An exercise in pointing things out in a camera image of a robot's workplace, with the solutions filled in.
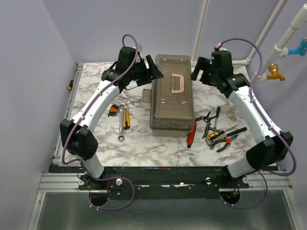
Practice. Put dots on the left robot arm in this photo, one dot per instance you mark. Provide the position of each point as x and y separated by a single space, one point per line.
77 133

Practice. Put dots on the black handled pruning shears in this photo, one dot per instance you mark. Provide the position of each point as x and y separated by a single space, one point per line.
207 120

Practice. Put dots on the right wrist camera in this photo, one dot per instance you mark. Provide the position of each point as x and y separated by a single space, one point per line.
219 47

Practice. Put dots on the yellow black screwdriver at edge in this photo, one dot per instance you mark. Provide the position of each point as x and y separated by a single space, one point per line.
70 85

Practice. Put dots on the yellow brass tap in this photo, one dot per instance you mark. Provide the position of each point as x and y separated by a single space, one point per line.
274 73

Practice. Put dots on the orange hex key set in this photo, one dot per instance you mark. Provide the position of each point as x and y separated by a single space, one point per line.
114 109

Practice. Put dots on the blue pipe fitting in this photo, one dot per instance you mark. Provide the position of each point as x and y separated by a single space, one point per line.
301 49

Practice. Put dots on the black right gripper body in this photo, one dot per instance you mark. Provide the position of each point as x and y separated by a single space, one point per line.
208 76

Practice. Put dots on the yellow black claw hammer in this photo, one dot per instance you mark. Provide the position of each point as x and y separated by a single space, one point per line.
219 135

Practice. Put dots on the black mounting rail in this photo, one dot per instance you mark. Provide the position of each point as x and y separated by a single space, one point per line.
124 183

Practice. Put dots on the yellow utility knife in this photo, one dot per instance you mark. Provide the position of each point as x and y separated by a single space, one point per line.
126 119

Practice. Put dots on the silver ratchet combination wrench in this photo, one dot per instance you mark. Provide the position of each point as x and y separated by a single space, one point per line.
121 137

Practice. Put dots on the orange black needle-nose pliers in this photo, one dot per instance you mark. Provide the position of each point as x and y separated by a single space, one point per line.
227 142

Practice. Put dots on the white pvc pipe frame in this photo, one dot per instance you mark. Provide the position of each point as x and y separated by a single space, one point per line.
262 22

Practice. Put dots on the red black handled tool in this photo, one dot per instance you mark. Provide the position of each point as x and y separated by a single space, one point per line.
191 135

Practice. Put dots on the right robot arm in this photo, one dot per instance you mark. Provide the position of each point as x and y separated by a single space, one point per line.
271 142

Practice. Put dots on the translucent brown tool box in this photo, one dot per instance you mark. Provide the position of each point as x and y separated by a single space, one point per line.
171 97

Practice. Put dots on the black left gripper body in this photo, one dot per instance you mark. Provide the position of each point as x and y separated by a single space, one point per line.
139 73

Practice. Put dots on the small black-handled ball hammer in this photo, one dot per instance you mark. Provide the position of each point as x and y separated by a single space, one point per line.
214 128

